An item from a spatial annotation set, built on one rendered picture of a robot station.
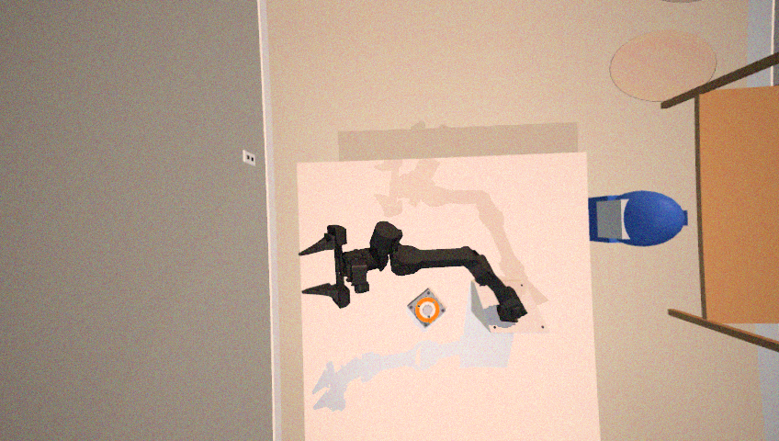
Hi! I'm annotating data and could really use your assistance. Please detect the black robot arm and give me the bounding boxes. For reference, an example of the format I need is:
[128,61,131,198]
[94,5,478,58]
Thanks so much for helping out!
[345,221,528,322]

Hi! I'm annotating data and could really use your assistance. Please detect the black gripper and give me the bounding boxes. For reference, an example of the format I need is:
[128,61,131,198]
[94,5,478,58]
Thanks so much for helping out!
[299,225,371,309]

